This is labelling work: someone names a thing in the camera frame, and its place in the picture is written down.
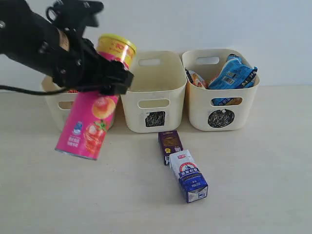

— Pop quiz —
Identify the blue instant noodle packet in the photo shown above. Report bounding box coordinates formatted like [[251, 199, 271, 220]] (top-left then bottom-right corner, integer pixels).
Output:
[[208, 54, 258, 90]]

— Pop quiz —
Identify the cream bin square mark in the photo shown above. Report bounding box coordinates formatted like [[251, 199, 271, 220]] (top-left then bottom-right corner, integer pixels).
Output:
[[121, 51, 187, 133]]

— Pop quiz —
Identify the cream bin circle mark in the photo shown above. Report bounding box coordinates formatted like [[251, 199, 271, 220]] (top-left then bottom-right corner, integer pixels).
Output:
[[182, 48, 260, 131]]

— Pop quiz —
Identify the pink Lays chips can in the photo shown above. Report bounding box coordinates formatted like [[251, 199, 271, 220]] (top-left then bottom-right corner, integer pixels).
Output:
[[55, 34, 136, 160]]

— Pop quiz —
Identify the blue white milk carton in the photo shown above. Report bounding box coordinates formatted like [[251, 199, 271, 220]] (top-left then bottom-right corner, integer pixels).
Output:
[[169, 150, 209, 203]]

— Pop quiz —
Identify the cream bin triangle mark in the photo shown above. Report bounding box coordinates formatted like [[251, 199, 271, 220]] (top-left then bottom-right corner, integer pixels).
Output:
[[45, 91, 119, 132]]

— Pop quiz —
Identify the orange instant noodle packet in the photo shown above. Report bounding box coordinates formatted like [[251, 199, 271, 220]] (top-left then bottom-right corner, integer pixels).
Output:
[[185, 69, 208, 89]]

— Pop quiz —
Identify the purple milk carton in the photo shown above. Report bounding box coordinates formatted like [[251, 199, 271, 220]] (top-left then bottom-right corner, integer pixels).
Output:
[[158, 130, 183, 165]]

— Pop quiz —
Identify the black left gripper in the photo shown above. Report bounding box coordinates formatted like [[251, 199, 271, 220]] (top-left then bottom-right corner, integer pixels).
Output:
[[0, 0, 104, 88]]

